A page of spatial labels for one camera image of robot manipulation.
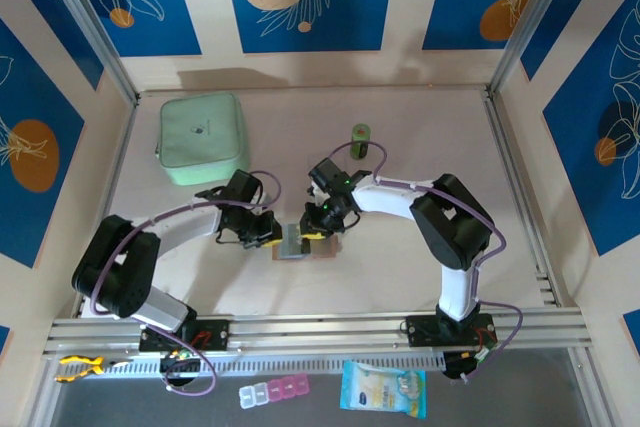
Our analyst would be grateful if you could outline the green lidded canister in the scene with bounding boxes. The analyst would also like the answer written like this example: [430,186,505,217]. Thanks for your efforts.
[349,122,374,161]

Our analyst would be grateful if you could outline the mint green zip pouch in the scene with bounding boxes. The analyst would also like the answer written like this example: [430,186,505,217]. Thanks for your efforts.
[153,92,252,187]

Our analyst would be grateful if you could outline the white pink pill box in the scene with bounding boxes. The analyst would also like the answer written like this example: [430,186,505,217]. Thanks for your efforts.
[237,375,312,411]

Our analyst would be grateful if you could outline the blue yellow snack packet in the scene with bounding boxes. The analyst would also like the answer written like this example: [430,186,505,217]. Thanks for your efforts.
[339,360,428,421]

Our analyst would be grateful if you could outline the yellow black pliers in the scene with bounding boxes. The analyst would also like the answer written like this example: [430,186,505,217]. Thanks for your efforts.
[55,354,133,384]

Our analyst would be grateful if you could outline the aluminium front rail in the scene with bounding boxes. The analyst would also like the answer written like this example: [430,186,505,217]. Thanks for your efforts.
[42,309,594,359]

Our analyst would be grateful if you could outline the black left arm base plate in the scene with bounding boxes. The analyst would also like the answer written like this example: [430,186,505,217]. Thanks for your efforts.
[138,317,232,353]

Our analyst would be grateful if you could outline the slotted grey cable duct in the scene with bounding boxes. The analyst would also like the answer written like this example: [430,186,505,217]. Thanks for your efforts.
[49,350,447,382]

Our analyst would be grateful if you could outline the aluminium side rail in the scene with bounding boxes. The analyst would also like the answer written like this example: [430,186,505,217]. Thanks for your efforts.
[72,96,141,319]
[482,89,559,308]

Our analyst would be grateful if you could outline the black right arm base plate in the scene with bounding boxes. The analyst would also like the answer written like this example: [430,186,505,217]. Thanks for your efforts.
[404,313,500,349]

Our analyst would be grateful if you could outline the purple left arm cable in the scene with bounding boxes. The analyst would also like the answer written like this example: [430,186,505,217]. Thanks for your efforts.
[89,170,282,398]

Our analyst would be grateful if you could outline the black cable connector block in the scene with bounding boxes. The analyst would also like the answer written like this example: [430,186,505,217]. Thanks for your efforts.
[158,349,202,391]
[442,346,496,382]

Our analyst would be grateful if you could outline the aluminium frame post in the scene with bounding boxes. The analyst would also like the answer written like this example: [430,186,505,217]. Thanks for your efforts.
[487,0,584,96]
[34,0,141,106]

